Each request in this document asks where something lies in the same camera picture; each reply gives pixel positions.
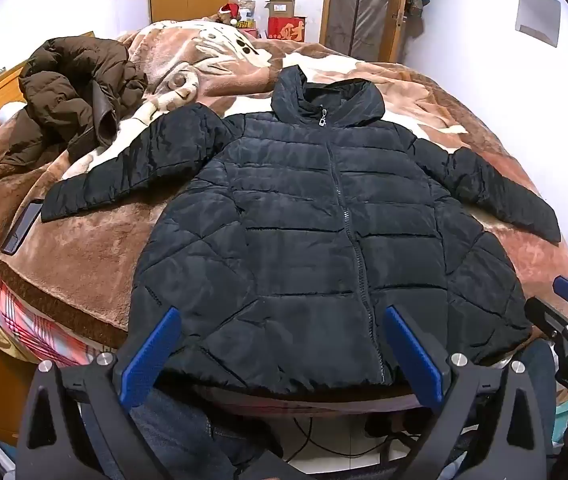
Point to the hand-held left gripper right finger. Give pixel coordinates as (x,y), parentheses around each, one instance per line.
(414,355)

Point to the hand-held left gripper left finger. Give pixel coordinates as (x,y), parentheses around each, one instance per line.
(149,355)

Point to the black puffer jacket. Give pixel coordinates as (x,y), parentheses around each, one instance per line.
(289,235)

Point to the person's left leg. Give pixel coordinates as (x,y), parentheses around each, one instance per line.
(184,435)

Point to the brown printed blanket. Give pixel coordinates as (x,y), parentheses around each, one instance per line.
(114,260)

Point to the plaid bedsheet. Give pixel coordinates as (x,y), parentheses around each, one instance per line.
(24,320)

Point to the black phone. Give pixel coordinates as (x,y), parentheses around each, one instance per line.
(21,230)

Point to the brown puffer jacket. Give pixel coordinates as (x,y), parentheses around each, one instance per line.
(64,90)

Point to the red box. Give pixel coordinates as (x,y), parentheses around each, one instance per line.
(286,30)

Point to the red santa hat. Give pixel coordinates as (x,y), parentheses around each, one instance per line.
(228,11)

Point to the brown zip fabric wardrobe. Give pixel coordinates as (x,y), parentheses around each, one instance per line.
(359,5)

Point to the cardboard box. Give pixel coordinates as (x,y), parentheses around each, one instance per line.
(280,7)

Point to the grey wall panel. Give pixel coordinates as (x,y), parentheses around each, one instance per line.
(539,17)

